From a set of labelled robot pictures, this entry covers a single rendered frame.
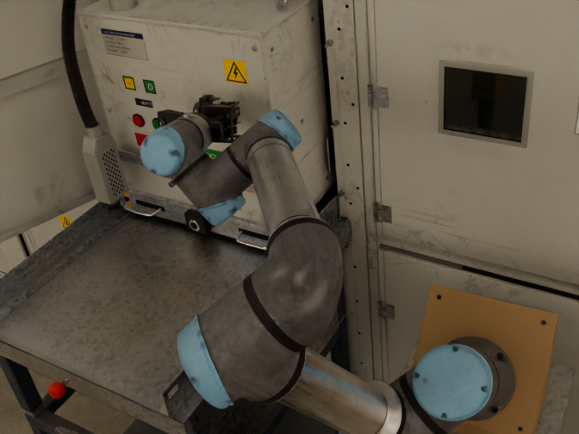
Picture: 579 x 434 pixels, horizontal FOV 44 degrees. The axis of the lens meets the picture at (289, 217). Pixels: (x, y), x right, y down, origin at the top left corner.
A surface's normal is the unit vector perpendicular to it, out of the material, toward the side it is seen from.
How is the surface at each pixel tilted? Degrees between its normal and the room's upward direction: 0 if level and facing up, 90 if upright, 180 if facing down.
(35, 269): 90
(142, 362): 0
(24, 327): 0
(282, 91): 90
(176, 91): 90
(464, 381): 40
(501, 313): 45
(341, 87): 90
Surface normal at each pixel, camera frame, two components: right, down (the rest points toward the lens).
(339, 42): -0.51, 0.54
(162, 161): -0.28, 0.36
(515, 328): -0.39, -0.17
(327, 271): 0.63, -0.31
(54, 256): 0.86, 0.22
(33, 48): 0.62, 0.41
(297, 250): -0.09, -0.73
